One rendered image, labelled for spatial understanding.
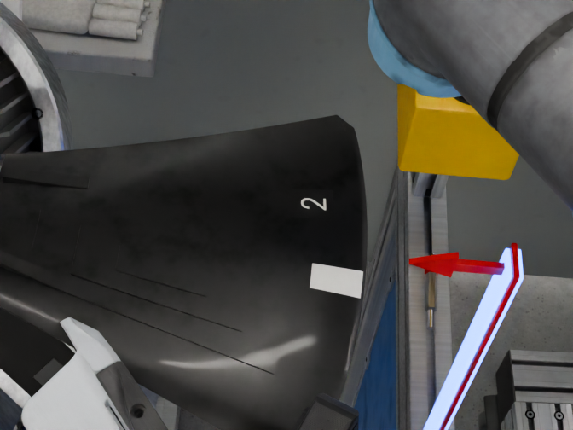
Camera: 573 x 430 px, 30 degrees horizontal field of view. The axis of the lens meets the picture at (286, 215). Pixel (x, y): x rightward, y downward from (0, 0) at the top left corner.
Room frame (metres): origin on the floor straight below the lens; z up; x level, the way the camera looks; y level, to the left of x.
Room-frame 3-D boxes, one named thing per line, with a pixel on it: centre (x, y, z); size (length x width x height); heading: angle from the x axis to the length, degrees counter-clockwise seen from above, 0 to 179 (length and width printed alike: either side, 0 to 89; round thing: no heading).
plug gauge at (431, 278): (0.52, -0.14, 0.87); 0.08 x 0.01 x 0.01; 1
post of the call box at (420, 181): (0.65, -0.14, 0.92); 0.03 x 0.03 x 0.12; 3
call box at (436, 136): (0.65, -0.14, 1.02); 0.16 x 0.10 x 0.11; 3
